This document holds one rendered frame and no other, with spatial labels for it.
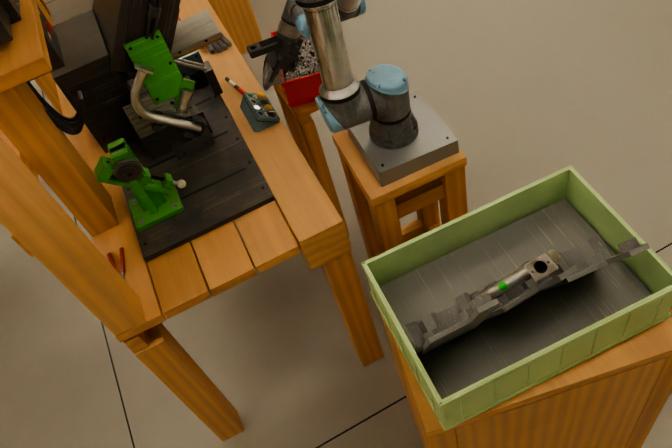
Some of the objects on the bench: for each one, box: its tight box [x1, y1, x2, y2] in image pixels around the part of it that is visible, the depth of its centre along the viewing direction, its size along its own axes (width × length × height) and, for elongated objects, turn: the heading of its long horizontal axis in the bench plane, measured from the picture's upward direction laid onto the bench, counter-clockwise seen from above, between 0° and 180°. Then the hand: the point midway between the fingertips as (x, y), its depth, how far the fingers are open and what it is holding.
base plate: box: [122, 51, 275, 262], centre depth 222 cm, size 42×110×2 cm, turn 34°
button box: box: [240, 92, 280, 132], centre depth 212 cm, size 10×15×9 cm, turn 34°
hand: (264, 86), depth 213 cm, fingers closed
